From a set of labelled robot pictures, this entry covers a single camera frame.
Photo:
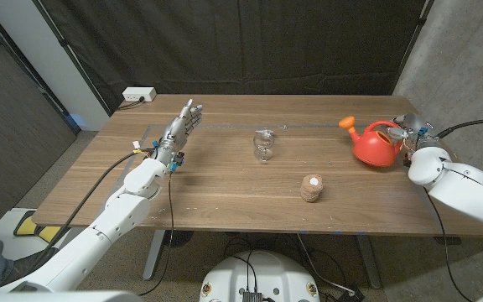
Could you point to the red orange watering can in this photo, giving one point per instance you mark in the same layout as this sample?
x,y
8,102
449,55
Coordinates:
x,y
371,149

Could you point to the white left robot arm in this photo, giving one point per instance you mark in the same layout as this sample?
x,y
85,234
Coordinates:
x,y
99,228

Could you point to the black round floor fan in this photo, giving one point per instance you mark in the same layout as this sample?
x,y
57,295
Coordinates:
x,y
180,238

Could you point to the yellow black floor pedal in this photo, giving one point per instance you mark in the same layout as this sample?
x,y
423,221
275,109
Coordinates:
x,y
25,226

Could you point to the dark grey door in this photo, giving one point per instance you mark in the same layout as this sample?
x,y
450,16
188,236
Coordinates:
x,y
15,126

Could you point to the clear glass jar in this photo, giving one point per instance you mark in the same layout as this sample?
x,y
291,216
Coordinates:
x,y
263,153

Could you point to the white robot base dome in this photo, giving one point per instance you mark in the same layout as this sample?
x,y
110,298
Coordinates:
x,y
275,272

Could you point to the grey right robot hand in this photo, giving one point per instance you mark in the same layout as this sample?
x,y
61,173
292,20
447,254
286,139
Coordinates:
x,y
417,123

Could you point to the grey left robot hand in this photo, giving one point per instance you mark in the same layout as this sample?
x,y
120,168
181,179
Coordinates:
x,y
176,130

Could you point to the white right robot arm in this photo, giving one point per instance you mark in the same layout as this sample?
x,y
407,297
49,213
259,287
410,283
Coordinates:
x,y
455,189

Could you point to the brown cork stack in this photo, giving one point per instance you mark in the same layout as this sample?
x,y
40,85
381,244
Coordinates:
x,y
310,193

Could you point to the grey table leg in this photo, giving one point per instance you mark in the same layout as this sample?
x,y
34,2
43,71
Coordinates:
x,y
369,262
153,256

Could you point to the white floor platform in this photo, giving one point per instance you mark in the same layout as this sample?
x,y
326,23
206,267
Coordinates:
x,y
6,222

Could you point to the black power adapter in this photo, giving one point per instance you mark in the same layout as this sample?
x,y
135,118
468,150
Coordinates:
x,y
350,295

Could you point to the black backdrop stand pole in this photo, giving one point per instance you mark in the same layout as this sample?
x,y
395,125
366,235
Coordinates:
x,y
74,58
413,42

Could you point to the black box on base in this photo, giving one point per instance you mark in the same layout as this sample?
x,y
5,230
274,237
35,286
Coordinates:
x,y
252,297

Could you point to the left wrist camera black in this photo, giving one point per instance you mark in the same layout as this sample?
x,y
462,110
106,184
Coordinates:
x,y
178,161

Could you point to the white power strip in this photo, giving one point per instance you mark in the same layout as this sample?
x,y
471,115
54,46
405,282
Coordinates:
x,y
138,93

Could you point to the white robot torso shell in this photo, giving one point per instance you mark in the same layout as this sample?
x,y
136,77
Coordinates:
x,y
57,297

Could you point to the black backdrop curtain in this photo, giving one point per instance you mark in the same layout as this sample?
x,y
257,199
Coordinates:
x,y
245,42

